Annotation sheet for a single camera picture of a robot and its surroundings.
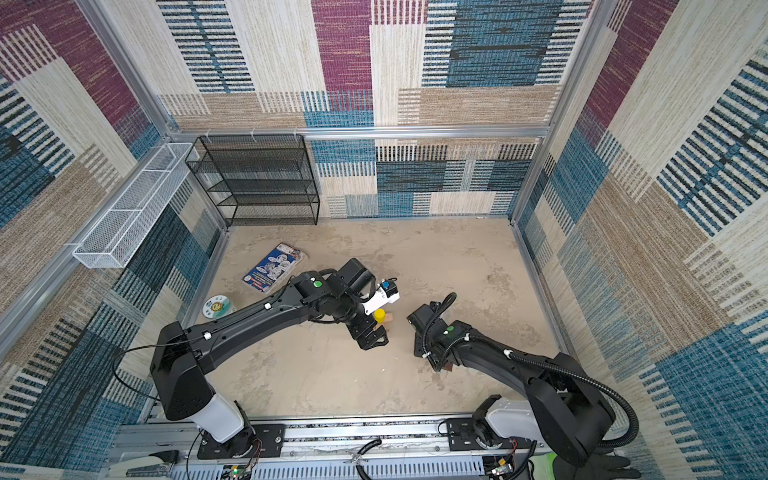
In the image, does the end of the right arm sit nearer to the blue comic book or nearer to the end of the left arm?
the end of the left arm

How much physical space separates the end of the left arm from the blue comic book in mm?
441

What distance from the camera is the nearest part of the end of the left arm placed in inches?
24.0

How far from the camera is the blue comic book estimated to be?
3.32 ft

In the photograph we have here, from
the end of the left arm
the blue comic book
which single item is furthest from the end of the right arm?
the blue comic book
